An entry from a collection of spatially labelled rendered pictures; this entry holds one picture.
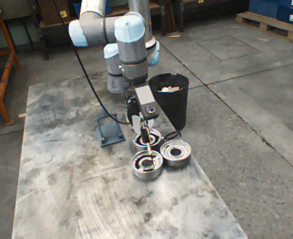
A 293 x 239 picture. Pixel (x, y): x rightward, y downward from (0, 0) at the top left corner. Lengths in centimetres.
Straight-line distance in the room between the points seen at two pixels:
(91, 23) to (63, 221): 57
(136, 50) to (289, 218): 145
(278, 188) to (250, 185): 17
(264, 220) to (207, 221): 105
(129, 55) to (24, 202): 57
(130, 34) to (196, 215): 52
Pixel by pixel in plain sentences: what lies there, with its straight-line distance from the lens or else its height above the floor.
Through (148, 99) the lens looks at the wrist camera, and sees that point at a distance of 75.
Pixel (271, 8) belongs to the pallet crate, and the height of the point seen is 28.
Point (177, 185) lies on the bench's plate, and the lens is 89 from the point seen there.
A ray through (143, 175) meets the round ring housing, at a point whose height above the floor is 83.
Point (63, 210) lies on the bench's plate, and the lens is 90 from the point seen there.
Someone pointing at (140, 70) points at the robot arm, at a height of 116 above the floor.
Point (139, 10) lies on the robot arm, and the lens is 120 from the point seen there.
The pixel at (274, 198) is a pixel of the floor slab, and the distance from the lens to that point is 195.
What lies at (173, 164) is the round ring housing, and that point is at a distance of 92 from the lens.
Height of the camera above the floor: 147
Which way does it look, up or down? 35 degrees down
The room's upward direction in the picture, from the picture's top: 7 degrees counter-clockwise
